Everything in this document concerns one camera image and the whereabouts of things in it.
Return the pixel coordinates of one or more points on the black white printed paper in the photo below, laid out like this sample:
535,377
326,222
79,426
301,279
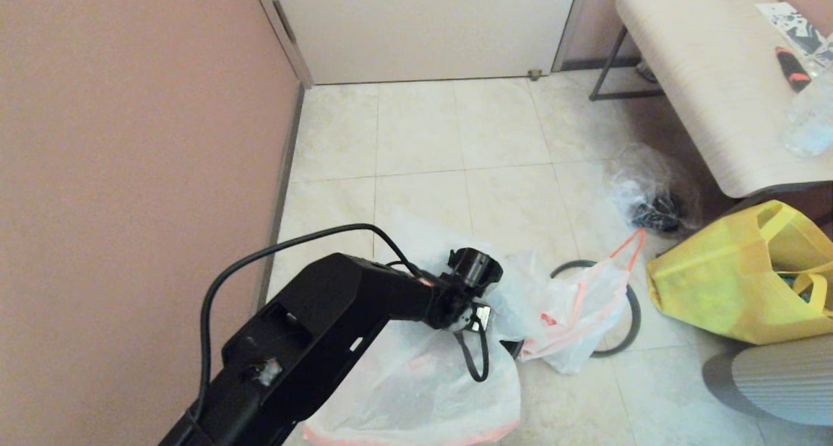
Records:
797,30

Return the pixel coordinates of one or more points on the white trash bag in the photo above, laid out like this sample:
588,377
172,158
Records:
416,400
573,309

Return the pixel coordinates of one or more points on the teal patterned cloth item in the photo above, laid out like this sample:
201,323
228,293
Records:
794,288

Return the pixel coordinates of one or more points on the clear plastic bag black contents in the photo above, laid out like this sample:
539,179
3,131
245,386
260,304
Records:
651,198

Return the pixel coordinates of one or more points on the black round trash bin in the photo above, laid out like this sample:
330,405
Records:
514,349

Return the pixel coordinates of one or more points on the beige wooden bench table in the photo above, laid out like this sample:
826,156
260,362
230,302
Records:
625,96

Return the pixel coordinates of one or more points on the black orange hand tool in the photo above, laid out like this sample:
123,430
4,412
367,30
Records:
792,69

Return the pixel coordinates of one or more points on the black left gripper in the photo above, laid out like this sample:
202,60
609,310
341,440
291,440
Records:
468,314

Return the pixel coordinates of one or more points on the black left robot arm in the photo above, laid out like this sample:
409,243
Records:
312,342

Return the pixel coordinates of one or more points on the clear plastic water bottle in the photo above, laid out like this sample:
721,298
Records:
810,122

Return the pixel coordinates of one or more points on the beige wood-grain bench top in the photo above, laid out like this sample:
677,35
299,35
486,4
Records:
703,75

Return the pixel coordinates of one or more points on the white door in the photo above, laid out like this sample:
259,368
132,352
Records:
423,29

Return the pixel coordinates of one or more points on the beige door frame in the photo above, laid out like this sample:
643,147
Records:
286,36

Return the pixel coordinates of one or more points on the grey ribbed round object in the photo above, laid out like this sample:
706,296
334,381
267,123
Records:
781,381

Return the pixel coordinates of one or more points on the yellow fabric tote bag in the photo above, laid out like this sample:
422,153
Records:
716,283

